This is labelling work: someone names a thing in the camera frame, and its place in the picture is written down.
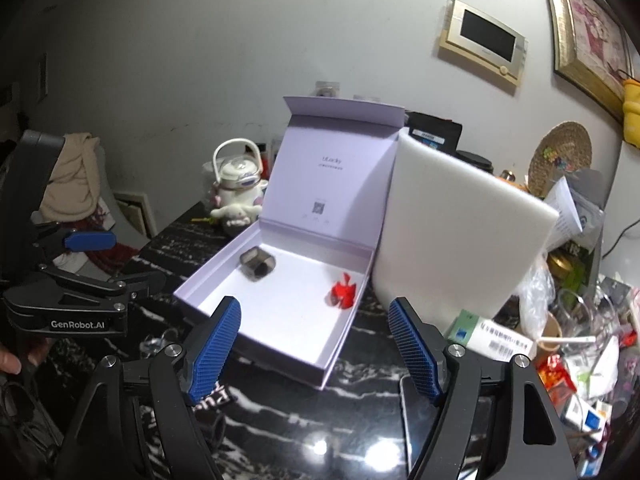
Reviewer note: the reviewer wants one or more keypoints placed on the wall intercom panel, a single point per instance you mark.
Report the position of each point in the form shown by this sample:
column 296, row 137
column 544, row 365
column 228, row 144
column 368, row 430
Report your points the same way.
column 482, row 35

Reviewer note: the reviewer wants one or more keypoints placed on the clear plastic bag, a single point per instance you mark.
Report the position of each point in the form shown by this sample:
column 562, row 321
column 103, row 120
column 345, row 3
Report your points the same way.
column 537, row 295

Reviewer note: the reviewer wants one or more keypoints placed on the lavender gift box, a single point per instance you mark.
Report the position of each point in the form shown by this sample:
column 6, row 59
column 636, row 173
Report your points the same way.
column 310, row 170

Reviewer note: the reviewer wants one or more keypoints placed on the clear plastic cup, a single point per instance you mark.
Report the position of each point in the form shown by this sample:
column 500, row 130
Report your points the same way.
column 209, row 175

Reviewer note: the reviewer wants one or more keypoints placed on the smoky translucent hair clip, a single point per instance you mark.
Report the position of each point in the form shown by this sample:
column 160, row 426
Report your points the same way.
column 250, row 260

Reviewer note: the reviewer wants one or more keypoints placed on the red cloth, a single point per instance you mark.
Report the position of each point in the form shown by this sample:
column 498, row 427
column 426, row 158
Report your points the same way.
column 107, row 255

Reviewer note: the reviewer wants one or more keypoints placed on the white dog plush toy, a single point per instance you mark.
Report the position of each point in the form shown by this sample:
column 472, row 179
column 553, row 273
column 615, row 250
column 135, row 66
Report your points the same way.
column 235, row 214

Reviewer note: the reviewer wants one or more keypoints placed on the yellow flower stick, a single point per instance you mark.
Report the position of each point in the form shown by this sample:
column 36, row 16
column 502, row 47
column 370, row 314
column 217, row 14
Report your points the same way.
column 202, row 219

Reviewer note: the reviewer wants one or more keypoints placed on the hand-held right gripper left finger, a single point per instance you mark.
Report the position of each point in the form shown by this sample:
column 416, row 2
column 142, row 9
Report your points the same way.
column 215, row 350

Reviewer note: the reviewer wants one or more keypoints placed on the black box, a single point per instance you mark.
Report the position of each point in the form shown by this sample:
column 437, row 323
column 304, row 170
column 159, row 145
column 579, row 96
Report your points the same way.
column 435, row 127

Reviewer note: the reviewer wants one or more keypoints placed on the white cartoon water bottle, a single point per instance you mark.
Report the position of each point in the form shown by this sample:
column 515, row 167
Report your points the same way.
column 237, row 172

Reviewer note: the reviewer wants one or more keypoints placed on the blue white small box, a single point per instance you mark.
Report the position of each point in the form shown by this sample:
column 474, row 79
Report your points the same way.
column 587, row 412

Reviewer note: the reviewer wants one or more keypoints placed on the person's left hand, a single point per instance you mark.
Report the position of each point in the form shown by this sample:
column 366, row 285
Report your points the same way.
column 11, row 361

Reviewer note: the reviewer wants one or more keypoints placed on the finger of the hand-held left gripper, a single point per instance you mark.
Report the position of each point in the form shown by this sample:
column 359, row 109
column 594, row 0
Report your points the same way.
column 135, row 282
column 90, row 241

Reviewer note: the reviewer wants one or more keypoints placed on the clear hair claw clip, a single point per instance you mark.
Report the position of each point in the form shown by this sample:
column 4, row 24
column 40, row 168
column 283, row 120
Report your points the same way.
column 152, row 346

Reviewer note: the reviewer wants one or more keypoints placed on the green white medicine box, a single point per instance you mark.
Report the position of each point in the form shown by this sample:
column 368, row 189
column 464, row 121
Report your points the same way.
column 480, row 334

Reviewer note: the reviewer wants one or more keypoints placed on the white stick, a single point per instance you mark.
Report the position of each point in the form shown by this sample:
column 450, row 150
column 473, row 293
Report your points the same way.
column 565, row 341

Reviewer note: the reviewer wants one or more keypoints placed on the gold framed picture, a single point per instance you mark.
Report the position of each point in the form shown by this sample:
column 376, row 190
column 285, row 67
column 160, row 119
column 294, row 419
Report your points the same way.
column 590, row 25

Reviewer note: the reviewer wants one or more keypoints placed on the woven straw fan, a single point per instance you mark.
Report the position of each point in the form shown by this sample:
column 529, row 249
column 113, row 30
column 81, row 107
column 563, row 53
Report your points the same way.
column 560, row 160

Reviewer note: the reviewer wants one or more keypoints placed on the red hair clip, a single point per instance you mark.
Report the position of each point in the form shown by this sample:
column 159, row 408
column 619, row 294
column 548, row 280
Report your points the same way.
column 341, row 291

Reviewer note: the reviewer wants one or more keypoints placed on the black smartphone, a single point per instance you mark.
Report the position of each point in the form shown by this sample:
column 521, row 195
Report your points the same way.
column 422, row 440

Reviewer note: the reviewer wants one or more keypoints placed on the clear glass jar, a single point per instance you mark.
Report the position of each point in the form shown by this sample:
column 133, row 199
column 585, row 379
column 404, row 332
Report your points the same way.
column 328, row 90

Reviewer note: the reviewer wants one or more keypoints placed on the clear drinking glass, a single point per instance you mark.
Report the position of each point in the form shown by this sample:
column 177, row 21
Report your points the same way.
column 577, row 310

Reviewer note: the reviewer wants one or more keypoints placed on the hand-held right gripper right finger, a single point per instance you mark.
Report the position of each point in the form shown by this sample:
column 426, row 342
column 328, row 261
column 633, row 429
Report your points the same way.
column 415, row 355

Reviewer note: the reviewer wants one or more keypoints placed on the beige cloth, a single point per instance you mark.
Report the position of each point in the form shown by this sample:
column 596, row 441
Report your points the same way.
column 75, row 175

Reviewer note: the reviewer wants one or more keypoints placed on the white paper leaflet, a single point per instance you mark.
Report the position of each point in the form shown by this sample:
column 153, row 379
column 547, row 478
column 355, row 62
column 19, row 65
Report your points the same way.
column 565, row 210

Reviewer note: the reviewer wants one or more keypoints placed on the white foam block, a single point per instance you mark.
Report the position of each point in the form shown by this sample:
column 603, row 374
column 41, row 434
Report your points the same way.
column 450, row 230

